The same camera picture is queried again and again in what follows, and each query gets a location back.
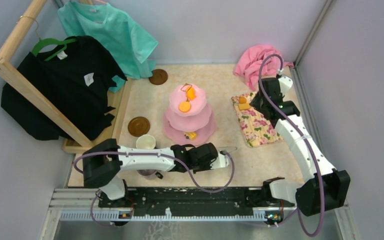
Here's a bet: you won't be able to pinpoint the green clothes hanger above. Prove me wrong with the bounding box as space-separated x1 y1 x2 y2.
31 38 77 61

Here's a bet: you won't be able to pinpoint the pink-tipped metal tongs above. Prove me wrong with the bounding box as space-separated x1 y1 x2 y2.
218 146 238 154

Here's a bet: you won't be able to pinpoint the yellow cake piece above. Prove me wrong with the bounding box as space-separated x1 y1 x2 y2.
184 132 197 140

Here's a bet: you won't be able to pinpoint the wooden clothes rack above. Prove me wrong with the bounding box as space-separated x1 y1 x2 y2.
0 0 132 154

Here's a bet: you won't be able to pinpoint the black t-shirt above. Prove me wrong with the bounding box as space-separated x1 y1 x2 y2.
0 36 127 141

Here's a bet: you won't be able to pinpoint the orange round cookie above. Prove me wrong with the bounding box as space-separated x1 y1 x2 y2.
178 101 191 113
238 96 247 104

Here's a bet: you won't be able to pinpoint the floral serving tray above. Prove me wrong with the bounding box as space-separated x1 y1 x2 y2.
231 92 283 148

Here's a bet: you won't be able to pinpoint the pink three-tier cake stand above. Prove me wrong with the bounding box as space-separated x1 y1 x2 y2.
163 83 216 146

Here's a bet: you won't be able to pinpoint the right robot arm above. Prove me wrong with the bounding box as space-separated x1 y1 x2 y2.
250 77 351 217

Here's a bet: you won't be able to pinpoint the orange pastry piece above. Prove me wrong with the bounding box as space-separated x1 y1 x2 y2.
238 103 251 111

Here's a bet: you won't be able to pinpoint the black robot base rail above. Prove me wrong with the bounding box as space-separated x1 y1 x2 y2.
98 187 294 217

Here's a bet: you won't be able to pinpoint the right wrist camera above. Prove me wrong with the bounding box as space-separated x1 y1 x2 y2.
278 75 294 96

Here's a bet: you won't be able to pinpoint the purple mug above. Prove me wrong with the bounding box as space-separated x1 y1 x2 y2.
137 169 164 180

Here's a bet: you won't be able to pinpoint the teal t-shirt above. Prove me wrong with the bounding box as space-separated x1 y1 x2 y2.
57 1 159 79

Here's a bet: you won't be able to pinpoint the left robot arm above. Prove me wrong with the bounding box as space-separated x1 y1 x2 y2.
73 138 234 207

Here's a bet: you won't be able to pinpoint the pink cloth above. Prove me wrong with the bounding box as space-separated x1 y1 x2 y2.
233 44 294 92

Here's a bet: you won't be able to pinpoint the brown round coaster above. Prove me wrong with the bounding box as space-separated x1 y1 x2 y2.
148 69 168 86
127 116 151 137

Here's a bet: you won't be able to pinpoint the white mug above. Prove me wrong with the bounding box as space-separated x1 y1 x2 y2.
135 134 157 150

